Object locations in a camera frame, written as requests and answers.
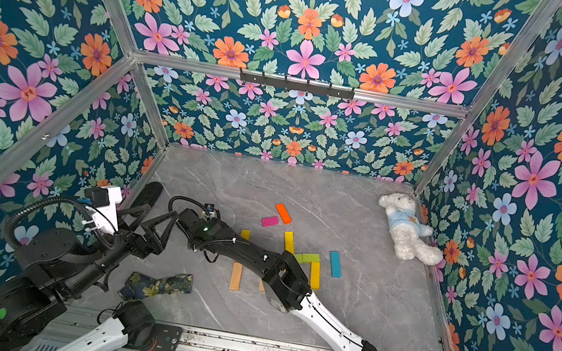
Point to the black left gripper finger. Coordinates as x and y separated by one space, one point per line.
130 219
157 231

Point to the black hook rail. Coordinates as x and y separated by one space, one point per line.
287 83

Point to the long orange block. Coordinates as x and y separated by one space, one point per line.
283 213

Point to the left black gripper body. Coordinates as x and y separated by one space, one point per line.
125 239

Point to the magenta block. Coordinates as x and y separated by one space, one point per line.
270 221

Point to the aluminium frame post back right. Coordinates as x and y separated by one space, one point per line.
537 22

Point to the horizontal aluminium frame bar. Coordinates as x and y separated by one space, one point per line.
195 66

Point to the left aluminium frame bar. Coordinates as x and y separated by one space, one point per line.
15 157

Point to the teal blue block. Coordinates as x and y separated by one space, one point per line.
335 263

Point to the natural wood block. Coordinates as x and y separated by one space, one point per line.
236 275
261 286

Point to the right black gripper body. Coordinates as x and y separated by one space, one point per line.
184 219

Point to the white teddy bear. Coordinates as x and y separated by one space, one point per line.
407 232

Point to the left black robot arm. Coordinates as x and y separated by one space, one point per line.
57 268

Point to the aluminium frame post back left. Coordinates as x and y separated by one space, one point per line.
120 29

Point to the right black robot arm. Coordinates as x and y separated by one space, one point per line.
286 286

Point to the floral patterned pouch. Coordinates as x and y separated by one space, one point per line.
139 287

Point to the long yellow block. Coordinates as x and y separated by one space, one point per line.
246 234

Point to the aluminium frame post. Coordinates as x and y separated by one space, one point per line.
537 22
120 29

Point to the black oval case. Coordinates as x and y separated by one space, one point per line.
149 195

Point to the small lime green block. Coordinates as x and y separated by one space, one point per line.
310 258

